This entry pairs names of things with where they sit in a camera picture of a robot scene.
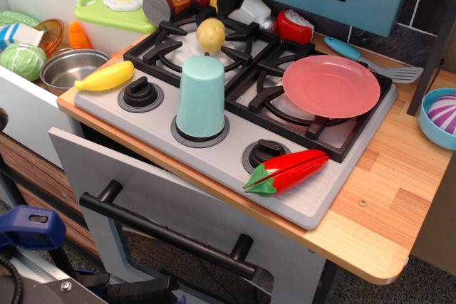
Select yellow toy potato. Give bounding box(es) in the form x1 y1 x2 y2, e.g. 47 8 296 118
196 18 226 53

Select pink plastic plate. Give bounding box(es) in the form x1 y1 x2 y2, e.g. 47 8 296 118
282 56 381 119

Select toy soup can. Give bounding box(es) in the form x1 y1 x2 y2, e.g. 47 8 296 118
142 0 197 26

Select white toy bottle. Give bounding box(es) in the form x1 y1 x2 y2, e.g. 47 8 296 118
228 0 277 33

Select black left burner grate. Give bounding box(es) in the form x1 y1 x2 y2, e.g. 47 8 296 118
123 6 279 87

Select black burner grate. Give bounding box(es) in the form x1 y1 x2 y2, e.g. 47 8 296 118
225 40 398 162
123 6 279 87

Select red toy cheese wedge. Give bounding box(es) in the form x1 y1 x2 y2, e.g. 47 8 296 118
276 9 314 45

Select green plastic cutting board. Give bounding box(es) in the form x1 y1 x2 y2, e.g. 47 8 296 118
75 0 157 33

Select black right burner grate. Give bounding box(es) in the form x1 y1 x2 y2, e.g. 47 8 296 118
225 40 398 162

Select mint green plastic cup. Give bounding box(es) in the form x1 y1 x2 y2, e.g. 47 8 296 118
176 56 225 141

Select black left stove knob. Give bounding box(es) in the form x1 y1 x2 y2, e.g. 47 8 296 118
118 76 165 113

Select black stove knob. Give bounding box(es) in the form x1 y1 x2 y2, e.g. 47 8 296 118
242 139 291 174
118 76 165 113

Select yellow toy banana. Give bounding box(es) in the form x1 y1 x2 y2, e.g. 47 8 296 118
74 61 135 91

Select orange toy carrot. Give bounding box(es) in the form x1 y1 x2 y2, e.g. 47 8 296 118
68 21 91 49

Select grey toy stove top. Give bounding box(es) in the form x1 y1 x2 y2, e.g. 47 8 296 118
73 33 399 231

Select orange transparent bowl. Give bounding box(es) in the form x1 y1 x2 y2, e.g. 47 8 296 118
35 19 64 59

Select small steel pot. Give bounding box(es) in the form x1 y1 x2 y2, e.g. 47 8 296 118
40 48 110 95

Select black right stove knob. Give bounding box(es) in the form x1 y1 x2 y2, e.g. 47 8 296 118
242 139 291 174

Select green toy cabbage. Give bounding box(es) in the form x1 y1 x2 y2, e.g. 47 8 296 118
1 43 47 82

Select toy milk carton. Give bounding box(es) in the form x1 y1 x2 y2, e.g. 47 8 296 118
0 23 44 51

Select red toy chili pepper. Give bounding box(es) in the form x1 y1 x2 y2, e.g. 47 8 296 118
243 150 330 196

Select grey oven door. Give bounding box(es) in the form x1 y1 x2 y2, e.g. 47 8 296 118
49 128 333 303

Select purple toy onion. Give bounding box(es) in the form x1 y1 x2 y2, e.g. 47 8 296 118
427 94 455 135

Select blue plastic bowl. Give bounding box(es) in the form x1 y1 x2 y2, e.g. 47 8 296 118
418 88 455 151

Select blue clamp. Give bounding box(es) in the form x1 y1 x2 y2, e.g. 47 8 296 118
1 205 66 253

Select blue handled grey spatula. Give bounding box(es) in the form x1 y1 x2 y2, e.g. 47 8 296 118
323 37 424 84

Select black oven door handle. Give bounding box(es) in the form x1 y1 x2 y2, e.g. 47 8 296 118
79 180 258 280

